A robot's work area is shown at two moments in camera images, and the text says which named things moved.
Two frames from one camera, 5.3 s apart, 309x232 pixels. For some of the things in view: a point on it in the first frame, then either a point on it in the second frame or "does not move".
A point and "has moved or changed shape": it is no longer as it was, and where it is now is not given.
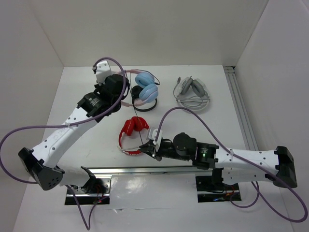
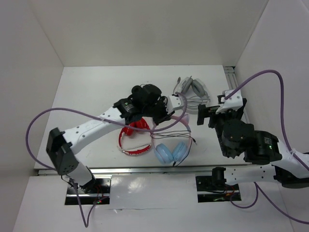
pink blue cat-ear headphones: [149, 92] has moved or changed shape
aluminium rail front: [134, 171] does not move
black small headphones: [135, 94] does not move
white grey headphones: [192, 95] does not move
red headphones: [129, 126] does not move
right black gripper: [151, 150] -> [204, 111]
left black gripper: [99, 87] -> [164, 116]
